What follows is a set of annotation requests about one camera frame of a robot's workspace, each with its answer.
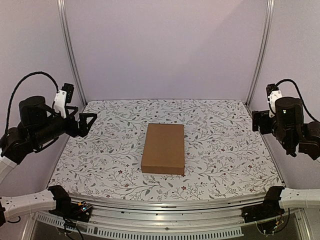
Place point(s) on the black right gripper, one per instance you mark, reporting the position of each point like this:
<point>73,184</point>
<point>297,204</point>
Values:
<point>261,122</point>

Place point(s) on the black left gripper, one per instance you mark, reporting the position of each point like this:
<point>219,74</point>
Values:
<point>83,129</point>

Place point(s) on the brown cardboard box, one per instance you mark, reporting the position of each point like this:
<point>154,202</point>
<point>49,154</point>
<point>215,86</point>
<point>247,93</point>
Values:
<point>164,149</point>

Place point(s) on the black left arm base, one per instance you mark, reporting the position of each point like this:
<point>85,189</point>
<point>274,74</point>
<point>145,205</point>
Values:
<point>80,211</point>

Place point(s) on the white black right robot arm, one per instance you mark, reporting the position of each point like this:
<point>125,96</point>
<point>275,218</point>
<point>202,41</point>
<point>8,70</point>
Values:
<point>288,127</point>

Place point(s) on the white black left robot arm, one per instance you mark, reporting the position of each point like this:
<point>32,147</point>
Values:
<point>15,145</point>

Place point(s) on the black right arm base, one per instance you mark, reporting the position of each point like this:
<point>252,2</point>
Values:
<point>269,208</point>

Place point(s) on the floral patterned table mat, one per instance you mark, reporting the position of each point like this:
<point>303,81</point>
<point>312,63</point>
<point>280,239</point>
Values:
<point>224,158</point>

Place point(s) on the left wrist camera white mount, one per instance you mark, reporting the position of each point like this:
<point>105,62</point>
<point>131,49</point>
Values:
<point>62,98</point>

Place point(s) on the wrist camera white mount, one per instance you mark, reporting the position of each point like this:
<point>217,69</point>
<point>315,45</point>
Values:
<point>62,98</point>
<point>273,94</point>

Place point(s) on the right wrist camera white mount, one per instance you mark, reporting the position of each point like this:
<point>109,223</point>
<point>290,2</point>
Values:
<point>273,94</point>

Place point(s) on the aluminium front rail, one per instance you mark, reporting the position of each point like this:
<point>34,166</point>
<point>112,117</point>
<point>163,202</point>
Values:
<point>215,219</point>

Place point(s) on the right aluminium frame post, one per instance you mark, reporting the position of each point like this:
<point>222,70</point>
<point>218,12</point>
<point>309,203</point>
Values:
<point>262,51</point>

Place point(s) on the aluminium frame post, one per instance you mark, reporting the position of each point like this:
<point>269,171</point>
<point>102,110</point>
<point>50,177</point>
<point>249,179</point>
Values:
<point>62,12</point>
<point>262,51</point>

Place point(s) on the left aluminium frame post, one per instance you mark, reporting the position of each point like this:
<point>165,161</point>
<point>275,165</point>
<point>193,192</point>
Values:
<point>62,12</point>

